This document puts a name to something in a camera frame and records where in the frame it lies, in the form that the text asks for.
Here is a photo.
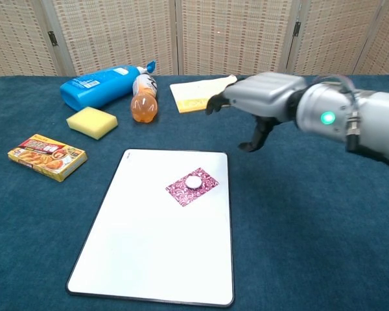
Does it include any yellow curry box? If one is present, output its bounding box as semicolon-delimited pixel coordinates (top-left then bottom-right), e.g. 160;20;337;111
7;133;88;183

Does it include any woven folding screen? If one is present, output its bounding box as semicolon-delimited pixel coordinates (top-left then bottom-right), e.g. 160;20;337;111
0;0;389;80

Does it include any white round magnet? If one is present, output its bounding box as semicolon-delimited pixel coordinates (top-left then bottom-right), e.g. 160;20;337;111
185;175;202;190

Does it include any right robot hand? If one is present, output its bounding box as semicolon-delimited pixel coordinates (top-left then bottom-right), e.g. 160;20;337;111
205;71;309;153

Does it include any yellow folded towel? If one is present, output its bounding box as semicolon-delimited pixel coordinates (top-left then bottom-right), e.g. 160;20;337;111
169;75;238;114

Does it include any blue plastic bottle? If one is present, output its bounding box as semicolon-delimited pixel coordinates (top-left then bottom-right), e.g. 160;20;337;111
59;60;158;112

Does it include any pink patterned square cloth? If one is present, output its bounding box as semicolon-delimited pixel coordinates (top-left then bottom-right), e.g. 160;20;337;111
165;167;220;208

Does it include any white rectangular board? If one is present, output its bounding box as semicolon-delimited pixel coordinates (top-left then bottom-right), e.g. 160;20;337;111
65;148;235;308

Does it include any orange drink bottle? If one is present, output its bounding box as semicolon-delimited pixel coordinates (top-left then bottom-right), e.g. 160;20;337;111
130;73;159;124

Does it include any yellow sponge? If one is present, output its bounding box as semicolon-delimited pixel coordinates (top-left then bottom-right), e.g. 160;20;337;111
65;106;119;141

